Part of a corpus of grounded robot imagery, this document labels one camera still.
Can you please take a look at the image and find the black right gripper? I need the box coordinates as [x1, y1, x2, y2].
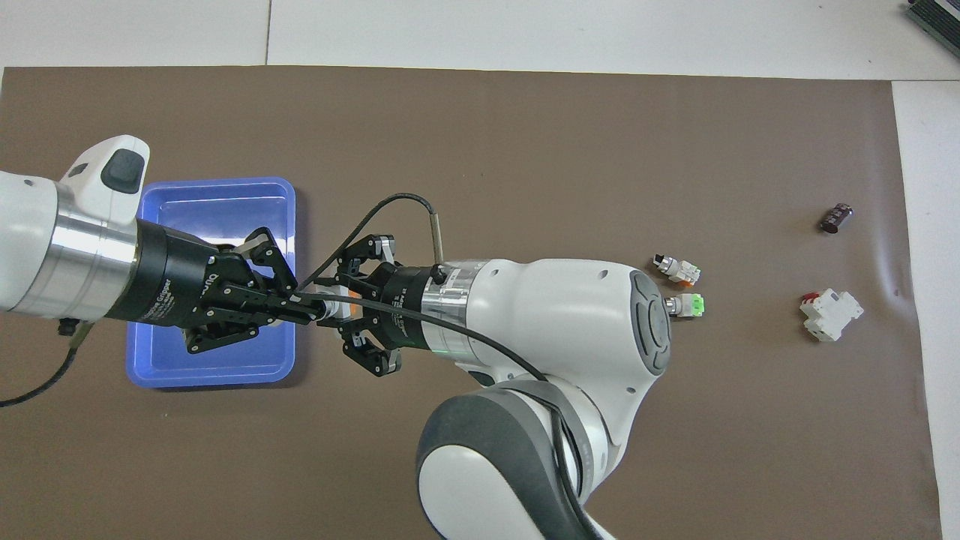
[334, 234, 431, 376]

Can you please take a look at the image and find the blue plastic tray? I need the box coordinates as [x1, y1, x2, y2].
[125, 177, 297, 389]

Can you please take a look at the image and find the brown table mat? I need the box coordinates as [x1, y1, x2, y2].
[0, 66, 943, 540]

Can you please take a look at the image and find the white circuit breaker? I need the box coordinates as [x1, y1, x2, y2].
[799, 289, 865, 343]

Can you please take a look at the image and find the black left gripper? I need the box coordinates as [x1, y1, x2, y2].
[111, 220, 329, 356]

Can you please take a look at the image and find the grey ribbed device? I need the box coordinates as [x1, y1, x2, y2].
[904, 0, 960, 47]

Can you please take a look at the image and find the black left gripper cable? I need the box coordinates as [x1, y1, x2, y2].
[0, 318, 95, 410]

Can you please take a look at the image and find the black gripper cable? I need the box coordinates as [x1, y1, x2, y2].
[295, 193, 617, 540]
[0, 318, 95, 410]

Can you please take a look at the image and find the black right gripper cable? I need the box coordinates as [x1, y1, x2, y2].
[295, 193, 617, 540]

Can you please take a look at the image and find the small black terminal block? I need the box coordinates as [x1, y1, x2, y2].
[819, 202, 855, 235]

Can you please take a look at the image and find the bright green selector switch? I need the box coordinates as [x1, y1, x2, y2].
[664, 293, 707, 320]

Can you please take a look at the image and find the orange selector switch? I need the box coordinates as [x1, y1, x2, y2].
[315, 281, 376, 325]

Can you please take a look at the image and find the white pale green selector switch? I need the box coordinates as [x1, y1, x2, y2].
[651, 253, 703, 287]

